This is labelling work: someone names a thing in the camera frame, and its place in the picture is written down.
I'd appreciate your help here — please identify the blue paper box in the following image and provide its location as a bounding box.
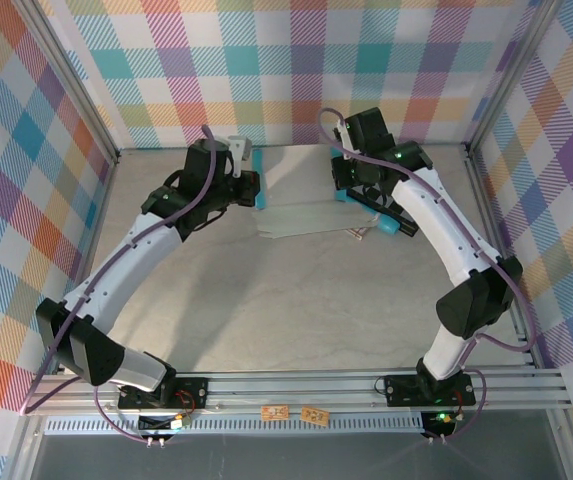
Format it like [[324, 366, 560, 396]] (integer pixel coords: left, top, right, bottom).
[[251, 144, 383, 242]]

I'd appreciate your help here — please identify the teal tube with white band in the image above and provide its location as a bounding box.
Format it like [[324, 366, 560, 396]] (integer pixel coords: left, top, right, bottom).
[[365, 210, 400, 237]]

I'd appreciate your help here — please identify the left black controller board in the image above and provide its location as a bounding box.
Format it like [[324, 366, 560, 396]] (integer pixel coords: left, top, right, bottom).
[[137, 413, 191, 435]]

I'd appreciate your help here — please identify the black controller board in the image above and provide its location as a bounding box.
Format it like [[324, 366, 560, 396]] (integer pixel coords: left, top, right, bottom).
[[137, 413, 191, 435], [420, 409, 458, 437]]

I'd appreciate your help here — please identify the right black controller board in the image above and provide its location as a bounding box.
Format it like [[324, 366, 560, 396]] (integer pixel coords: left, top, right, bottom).
[[420, 409, 458, 437]]

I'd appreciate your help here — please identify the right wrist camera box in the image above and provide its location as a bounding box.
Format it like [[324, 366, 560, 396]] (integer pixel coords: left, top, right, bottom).
[[333, 118, 356, 152]]

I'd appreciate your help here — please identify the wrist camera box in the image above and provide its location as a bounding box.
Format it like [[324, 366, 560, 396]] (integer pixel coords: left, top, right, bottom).
[[333, 118, 356, 152], [224, 134, 252, 179]]

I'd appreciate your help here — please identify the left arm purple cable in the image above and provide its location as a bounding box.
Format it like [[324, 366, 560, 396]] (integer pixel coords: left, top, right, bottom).
[[18, 124, 217, 444]]

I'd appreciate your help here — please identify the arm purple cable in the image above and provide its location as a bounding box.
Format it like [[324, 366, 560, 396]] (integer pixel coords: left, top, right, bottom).
[[18, 124, 217, 444], [318, 107, 540, 444]]

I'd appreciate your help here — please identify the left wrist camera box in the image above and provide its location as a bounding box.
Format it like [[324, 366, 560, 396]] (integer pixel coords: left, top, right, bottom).
[[224, 134, 252, 179]]

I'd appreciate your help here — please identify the aluminium table side rail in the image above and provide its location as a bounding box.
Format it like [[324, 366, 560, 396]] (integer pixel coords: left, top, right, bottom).
[[463, 143, 542, 370], [54, 153, 121, 375]]

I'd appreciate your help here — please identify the aluminium frame post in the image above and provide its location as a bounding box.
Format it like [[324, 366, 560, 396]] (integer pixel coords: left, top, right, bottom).
[[464, 0, 567, 157], [13, 0, 121, 167]]

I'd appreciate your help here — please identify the aluminium mounting rail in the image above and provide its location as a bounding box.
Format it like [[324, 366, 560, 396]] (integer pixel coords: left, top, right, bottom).
[[20, 368, 573, 416]]

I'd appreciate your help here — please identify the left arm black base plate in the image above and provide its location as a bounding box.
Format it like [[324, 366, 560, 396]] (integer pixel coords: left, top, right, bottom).
[[117, 375, 210, 412]]

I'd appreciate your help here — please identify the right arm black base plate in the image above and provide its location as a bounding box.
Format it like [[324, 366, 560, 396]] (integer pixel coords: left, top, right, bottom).
[[383, 372, 477, 407]]

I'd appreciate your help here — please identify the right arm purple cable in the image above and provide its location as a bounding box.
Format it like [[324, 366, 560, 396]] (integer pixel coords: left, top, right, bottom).
[[318, 107, 540, 444]]

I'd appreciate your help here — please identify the white slotted cable duct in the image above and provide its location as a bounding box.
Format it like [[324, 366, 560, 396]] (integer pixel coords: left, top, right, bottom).
[[43, 412, 460, 437]]

